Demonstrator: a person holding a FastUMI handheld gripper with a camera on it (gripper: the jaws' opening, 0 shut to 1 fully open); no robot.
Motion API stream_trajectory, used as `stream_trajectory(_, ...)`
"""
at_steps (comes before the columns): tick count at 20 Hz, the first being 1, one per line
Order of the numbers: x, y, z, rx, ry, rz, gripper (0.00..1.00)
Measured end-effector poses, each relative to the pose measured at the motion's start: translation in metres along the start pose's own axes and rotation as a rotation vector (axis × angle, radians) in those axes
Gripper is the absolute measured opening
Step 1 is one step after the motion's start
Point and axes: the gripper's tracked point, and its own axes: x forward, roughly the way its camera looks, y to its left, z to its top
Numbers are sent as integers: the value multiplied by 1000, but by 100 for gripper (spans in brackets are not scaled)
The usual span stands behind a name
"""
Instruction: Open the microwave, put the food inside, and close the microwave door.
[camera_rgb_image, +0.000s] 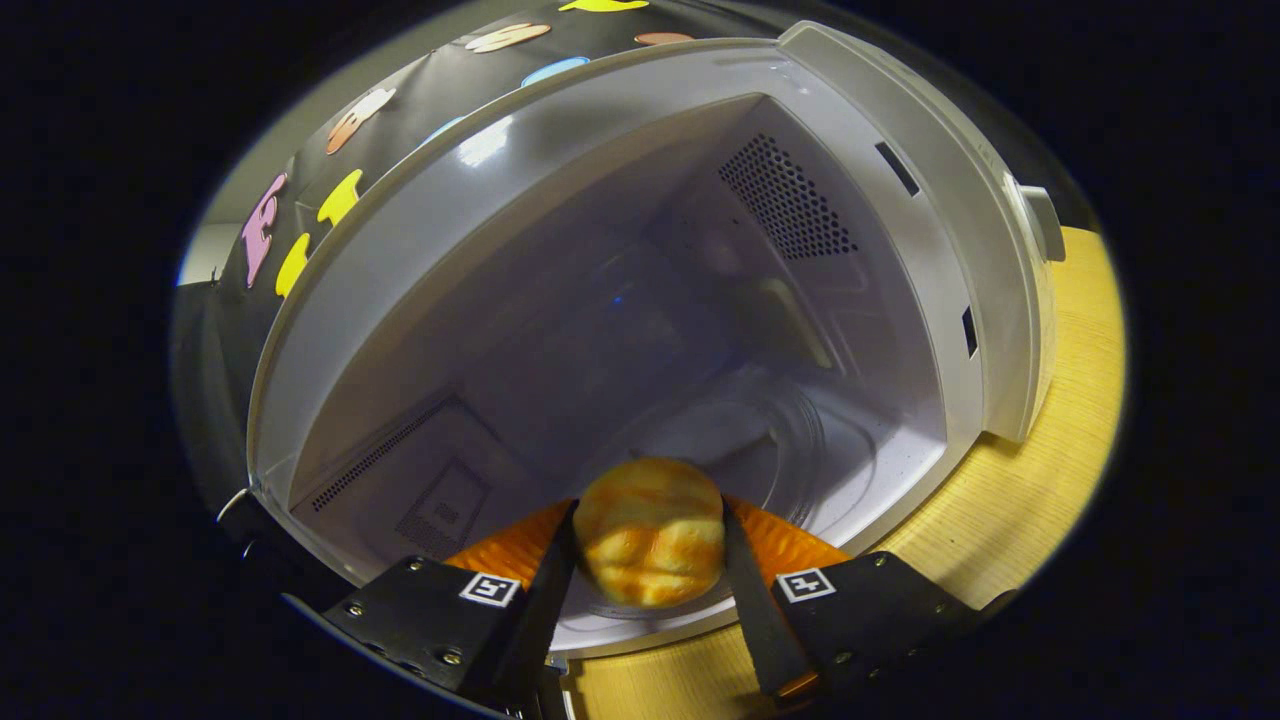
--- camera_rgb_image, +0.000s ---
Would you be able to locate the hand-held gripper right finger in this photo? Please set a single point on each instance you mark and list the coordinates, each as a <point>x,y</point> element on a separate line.
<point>755,610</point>

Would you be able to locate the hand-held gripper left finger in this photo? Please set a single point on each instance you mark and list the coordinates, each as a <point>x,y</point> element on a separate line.
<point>545,610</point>

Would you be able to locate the round orange bread bun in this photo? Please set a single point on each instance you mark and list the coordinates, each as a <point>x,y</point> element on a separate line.
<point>650,530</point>

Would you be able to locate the white microwave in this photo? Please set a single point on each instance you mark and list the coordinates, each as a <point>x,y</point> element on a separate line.
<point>600,200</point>

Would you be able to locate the glass turntable plate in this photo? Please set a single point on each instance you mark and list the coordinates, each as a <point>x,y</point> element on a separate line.
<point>770,450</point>

